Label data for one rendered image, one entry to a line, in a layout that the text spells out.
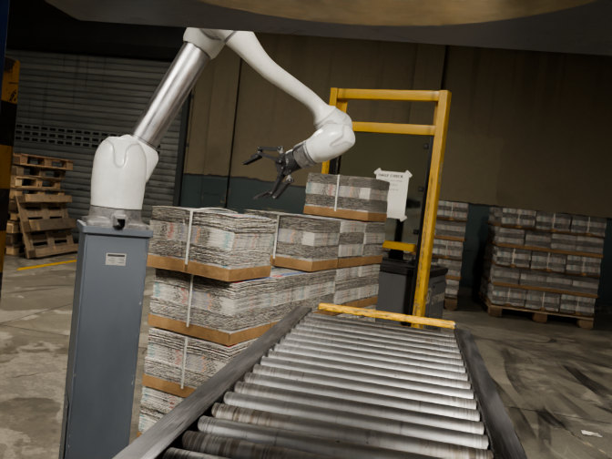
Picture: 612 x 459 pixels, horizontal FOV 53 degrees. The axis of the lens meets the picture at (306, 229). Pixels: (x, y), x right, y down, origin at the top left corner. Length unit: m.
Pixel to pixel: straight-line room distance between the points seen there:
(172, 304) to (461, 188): 7.20
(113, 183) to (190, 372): 0.79
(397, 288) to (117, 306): 2.26
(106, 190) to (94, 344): 0.46
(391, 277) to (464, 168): 5.46
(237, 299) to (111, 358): 0.48
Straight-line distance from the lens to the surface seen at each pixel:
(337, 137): 2.07
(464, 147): 9.22
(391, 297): 3.89
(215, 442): 0.93
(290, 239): 2.71
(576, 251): 7.72
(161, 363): 2.42
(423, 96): 3.75
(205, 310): 2.26
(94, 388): 2.03
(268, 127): 9.49
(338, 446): 0.96
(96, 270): 1.94
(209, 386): 1.15
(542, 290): 7.69
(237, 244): 2.15
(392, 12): 0.45
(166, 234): 2.30
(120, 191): 1.94
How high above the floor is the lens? 1.15
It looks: 3 degrees down
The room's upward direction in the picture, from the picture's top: 6 degrees clockwise
